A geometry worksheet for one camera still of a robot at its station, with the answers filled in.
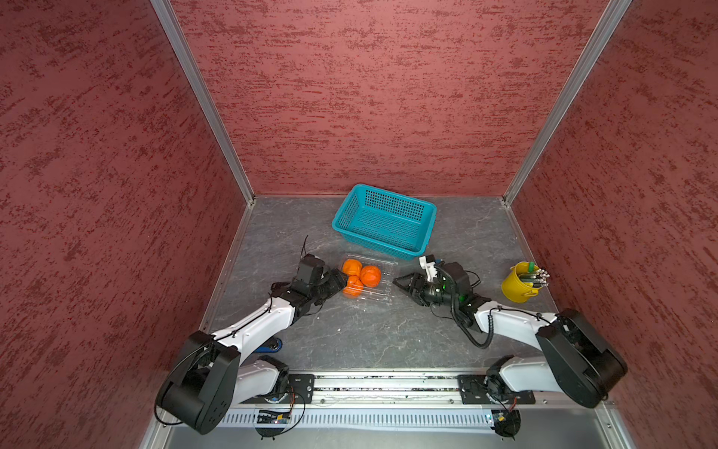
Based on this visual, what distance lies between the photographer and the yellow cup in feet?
2.79

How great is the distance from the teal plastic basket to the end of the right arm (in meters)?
0.26

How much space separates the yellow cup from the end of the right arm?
11.7 inches

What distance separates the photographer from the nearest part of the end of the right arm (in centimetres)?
75

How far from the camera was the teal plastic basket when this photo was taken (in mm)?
1082

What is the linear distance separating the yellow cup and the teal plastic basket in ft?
1.04
